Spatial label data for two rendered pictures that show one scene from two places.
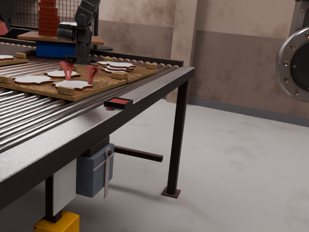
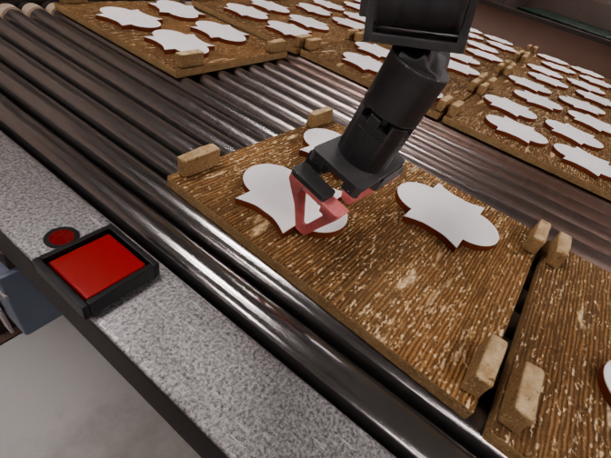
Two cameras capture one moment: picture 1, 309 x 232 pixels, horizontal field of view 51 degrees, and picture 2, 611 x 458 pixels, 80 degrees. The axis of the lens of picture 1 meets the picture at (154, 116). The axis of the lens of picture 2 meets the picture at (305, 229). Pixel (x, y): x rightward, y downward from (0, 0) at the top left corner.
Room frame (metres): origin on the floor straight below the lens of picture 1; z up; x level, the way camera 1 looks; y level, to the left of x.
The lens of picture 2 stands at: (1.29, -0.05, 1.22)
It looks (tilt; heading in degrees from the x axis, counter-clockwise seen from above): 40 degrees down; 99
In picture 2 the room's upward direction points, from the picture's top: 16 degrees clockwise
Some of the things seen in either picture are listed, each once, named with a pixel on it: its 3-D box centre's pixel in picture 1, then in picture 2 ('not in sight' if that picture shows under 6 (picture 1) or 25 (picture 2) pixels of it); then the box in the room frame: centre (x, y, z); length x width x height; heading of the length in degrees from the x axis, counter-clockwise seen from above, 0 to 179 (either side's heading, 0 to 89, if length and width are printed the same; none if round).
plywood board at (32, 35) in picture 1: (64, 37); not in sight; (2.24, 0.65, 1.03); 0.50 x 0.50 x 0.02; 12
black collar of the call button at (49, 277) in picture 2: (118, 102); (99, 266); (1.08, 0.13, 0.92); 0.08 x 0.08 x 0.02; 74
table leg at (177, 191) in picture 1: (177, 138); not in sight; (2.14, -0.17, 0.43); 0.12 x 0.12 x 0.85; 74
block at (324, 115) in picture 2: (3, 79); (319, 116); (1.16, 0.56, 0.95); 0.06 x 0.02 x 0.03; 71
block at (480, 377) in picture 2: (117, 75); (485, 364); (1.45, 0.18, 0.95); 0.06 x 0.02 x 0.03; 71
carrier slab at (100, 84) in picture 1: (66, 82); (370, 212); (1.31, 0.37, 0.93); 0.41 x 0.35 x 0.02; 161
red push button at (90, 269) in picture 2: (118, 102); (99, 268); (1.08, 0.13, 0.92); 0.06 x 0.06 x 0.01; 74
